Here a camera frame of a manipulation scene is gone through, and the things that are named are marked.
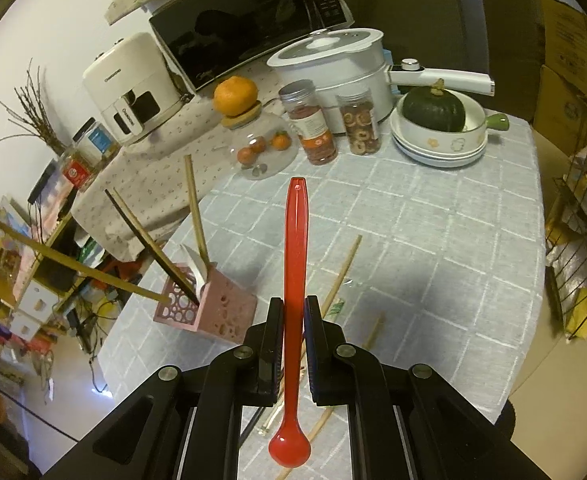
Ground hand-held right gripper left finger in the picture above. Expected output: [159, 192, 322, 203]
[48, 296, 287, 480]

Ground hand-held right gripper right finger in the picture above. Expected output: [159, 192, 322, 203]
[302, 296, 539, 480]

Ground pink perforated utensil holder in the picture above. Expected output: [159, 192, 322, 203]
[154, 260, 258, 345]

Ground black chopstick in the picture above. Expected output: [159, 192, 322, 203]
[238, 406, 264, 447]
[104, 189, 200, 306]

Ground red plastic spoon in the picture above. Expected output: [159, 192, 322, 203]
[268, 176, 313, 470]

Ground slim bamboo chopstick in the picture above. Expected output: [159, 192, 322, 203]
[112, 187, 197, 293]
[184, 154, 210, 267]
[0, 220, 173, 305]

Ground white plastic spoon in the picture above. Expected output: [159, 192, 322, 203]
[180, 243, 212, 297]

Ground desk calendar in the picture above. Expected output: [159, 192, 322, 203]
[28, 160, 74, 221]

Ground wooden shelf unit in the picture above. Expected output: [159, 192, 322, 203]
[0, 200, 139, 391]

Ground dried branches in vase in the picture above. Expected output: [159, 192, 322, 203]
[0, 57, 67, 156]

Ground red label glass jar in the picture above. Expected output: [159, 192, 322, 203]
[56, 145, 102, 193]

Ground blue label glass jar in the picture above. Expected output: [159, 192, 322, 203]
[71, 120, 122, 166]

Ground beige floral tablecloth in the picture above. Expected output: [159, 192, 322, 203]
[71, 67, 294, 261]

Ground glass jar with wooden lid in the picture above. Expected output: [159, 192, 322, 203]
[222, 102, 301, 182]

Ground white air fryer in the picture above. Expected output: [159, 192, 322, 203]
[82, 32, 194, 147]

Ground person's dark clothed leg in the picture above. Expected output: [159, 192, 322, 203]
[498, 397, 518, 443]

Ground clear jar of red spice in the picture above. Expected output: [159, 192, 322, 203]
[278, 80, 338, 166]

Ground clear jar of dried rings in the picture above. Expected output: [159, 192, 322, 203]
[336, 91, 381, 156]

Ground white floral ceramic plate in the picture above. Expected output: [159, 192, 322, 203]
[391, 130, 487, 168]

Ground large tangerine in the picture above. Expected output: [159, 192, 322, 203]
[214, 76, 259, 116]

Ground dark green squash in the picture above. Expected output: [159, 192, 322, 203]
[402, 79, 467, 133]

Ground white electric cooking pot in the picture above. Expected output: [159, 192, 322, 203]
[266, 27, 497, 126]

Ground black microwave oven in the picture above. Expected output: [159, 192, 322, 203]
[148, 0, 351, 93]

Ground cardboard box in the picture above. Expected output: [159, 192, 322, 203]
[531, 0, 587, 156]

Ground grey refrigerator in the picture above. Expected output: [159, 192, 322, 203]
[323, 0, 544, 126]

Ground white bowl with green handle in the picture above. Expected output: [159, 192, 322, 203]
[389, 100, 510, 153]

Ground black wire rack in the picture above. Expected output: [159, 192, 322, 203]
[543, 105, 587, 343]

